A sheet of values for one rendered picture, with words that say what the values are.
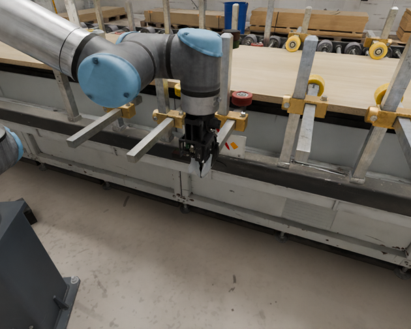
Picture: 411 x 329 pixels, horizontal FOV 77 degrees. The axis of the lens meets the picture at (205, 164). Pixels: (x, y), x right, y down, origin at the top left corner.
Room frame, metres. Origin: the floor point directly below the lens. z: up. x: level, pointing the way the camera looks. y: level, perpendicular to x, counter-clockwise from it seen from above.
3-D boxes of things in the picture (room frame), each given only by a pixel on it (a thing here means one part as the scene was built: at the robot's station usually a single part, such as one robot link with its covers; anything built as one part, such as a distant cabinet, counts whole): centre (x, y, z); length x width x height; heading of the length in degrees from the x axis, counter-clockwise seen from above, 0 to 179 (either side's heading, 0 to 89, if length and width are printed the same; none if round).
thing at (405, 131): (0.64, -0.55, 0.95); 0.50 x 0.04 x 0.04; 159
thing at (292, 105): (0.79, -0.32, 0.95); 0.14 x 0.06 x 0.05; 69
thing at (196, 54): (0.58, 0.01, 1.14); 0.10 x 0.09 x 0.12; 78
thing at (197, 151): (0.57, 0.02, 0.97); 0.09 x 0.08 x 0.12; 158
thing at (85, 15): (8.86, 3.44, 0.23); 2.41 x 0.77 x 0.17; 157
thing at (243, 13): (6.81, -0.70, 0.36); 0.59 x 0.57 x 0.73; 155
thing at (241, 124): (0.88, -0.09, 0.85); 0.14 x 0.06 x 0.05; 69
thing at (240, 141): (0.88, -0.03, 0.75); 0.26 x 0.01 x 0.10; 69
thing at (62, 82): (1.16, 0.64, 0.93); 0.05 x 0.05 x 0.45; 69
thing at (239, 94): (0.98, -0.14, 0.85); 0.08 x 0.08 x 0.11
